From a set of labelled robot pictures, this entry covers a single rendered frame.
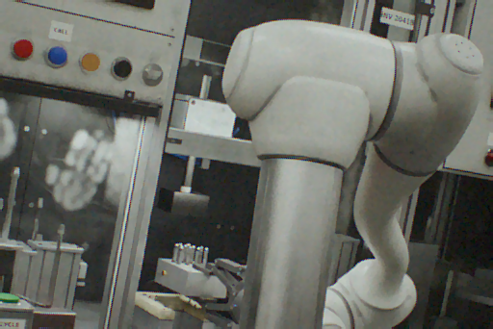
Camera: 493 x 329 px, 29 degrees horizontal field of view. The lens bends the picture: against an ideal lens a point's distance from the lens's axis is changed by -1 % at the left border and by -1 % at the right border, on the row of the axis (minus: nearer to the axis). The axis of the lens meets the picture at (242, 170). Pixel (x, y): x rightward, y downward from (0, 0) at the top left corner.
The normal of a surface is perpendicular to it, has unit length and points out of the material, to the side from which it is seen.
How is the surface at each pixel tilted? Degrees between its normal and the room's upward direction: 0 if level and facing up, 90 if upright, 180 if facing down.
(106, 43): 90
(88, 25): 90
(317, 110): 84
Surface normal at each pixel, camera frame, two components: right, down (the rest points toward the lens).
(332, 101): 0.23, 0.00
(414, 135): 0.15, 0.78
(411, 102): 0.13, 0.31
